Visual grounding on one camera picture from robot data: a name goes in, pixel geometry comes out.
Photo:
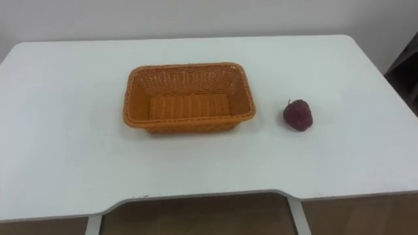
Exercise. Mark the white desk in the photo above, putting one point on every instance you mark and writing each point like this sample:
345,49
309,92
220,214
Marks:
65,130

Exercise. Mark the dark red apple soft toy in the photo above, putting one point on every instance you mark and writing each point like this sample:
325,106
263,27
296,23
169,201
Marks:
298,115

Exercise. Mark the dark furniture piece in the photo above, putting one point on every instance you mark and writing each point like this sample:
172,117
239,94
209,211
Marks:
406,75

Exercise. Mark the orange woven basket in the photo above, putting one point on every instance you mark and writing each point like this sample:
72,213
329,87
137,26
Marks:
189,107

